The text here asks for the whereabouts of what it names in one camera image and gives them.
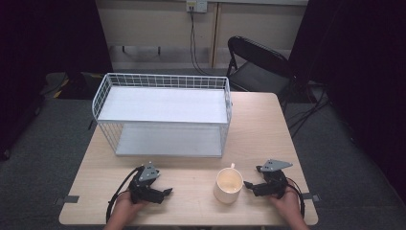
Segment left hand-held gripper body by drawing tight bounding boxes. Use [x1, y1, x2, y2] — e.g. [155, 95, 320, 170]
[128, 161, 161, 205]

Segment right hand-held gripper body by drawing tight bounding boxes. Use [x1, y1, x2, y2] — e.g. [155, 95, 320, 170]
[256, 158, 294, 200]

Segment cream cup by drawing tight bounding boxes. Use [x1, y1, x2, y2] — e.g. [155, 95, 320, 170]
[213, 162, 244, 205]

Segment white wire shelf rack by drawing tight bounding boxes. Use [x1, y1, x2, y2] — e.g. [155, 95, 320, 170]
[91, 72, 234, 158]

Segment person's right hand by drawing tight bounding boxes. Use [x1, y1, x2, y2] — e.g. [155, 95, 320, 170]
[269, 186, 303, 220]

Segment person's left hand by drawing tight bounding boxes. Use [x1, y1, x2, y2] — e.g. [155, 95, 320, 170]
[111, 191, 149, 223]

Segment grey tape piece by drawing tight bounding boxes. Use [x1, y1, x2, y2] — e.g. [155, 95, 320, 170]
[54, 195, 80, 206]
[301, 192, 322, 203]

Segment black stand legs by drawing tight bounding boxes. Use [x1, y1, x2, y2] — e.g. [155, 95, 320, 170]
[286, 81, 333, 139]

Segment black folding chair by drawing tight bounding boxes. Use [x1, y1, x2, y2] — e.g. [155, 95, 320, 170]
[225, 35, 298, 98]

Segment black curtain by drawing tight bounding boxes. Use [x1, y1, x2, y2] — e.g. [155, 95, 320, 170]
[0, 0, 114, 161]
[287, 0, 406, 205]

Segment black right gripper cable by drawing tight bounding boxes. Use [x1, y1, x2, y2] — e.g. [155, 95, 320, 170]
[285, 176, 306, 219]

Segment black wall cable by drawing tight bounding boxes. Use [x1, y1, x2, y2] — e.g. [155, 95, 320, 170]
[189, 9, 219, 77]

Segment white wall socket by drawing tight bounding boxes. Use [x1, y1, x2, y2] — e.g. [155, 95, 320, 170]
[186, 0, 209, 13]

